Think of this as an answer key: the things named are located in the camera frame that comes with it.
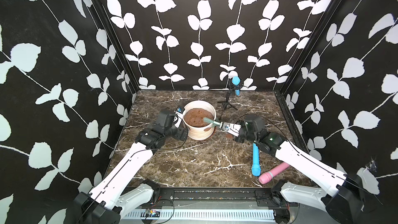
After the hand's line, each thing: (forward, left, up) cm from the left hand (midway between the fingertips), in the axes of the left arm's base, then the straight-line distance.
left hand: (181, 122), depth 77 cm
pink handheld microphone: (-23, -44, -18) cm, 53 cm away
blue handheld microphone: (-18, -39, -18) cm, 47 cm away
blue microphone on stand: (+27, -33, +3) cm, 42 cm away
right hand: (-1, -24, 0) cm, 24 cm away
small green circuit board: (-36, +14, -22) cm, 44 cm away
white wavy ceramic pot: (-2, -10, -10) cm, 14 cm away
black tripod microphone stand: (+26, -30, -2) cm, 40 cm away
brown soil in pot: (+10, -7, -10) cm, 15 cm away
